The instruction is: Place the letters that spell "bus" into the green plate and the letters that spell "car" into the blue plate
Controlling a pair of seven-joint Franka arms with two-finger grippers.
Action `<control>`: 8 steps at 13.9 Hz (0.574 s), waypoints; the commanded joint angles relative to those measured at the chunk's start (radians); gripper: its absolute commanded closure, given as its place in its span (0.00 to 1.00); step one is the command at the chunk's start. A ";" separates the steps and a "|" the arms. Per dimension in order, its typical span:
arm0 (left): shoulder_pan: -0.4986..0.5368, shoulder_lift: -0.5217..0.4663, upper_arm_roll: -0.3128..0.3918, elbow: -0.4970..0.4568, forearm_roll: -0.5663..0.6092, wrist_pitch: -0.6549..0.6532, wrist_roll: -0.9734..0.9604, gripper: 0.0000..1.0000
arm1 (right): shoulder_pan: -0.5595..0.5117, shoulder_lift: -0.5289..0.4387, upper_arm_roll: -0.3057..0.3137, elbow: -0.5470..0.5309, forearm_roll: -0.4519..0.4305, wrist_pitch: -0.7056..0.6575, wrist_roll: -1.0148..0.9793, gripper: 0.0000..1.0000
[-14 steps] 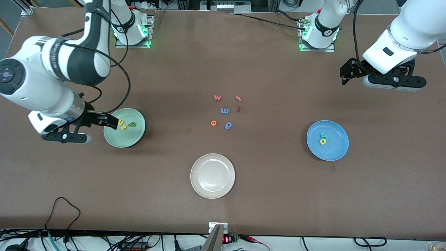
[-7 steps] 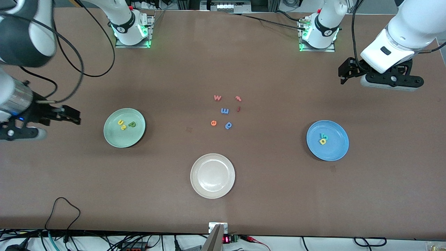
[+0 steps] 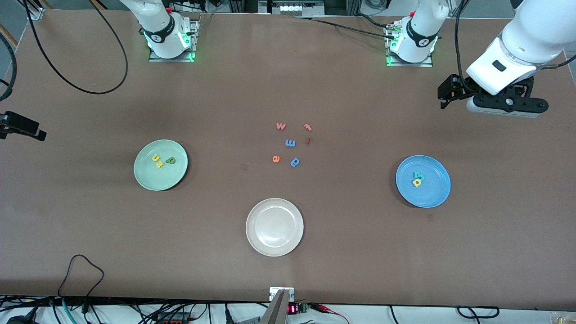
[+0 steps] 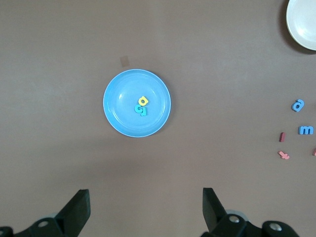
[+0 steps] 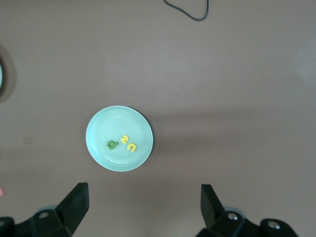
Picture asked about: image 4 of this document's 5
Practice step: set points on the pink letter t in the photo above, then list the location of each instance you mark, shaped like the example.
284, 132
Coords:
283, 155

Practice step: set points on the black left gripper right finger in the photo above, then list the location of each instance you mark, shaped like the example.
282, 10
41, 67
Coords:
229, 222

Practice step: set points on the blue letter a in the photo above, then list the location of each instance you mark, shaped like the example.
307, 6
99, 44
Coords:
298, 105

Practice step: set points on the red letter i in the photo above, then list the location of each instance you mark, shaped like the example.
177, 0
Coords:
282, 137

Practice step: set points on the clear tape piece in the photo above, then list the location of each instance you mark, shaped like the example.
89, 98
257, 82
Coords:
124, 61

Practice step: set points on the pink letter w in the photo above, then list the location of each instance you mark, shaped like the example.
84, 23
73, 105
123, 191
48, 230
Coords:
314, 151

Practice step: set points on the blue plate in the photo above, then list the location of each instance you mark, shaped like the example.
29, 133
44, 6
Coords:
123, 118

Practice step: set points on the white plate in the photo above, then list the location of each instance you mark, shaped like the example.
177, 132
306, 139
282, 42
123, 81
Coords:
303, 24

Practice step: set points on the teal letter r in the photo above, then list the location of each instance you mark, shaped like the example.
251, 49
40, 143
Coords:
144, 111

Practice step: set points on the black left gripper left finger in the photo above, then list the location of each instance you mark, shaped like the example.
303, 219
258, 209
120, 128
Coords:
64, 217

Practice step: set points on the yellow letter a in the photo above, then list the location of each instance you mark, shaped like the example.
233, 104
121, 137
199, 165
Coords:
143, 100

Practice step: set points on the blue letter m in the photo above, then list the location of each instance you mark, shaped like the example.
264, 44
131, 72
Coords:
306, 130

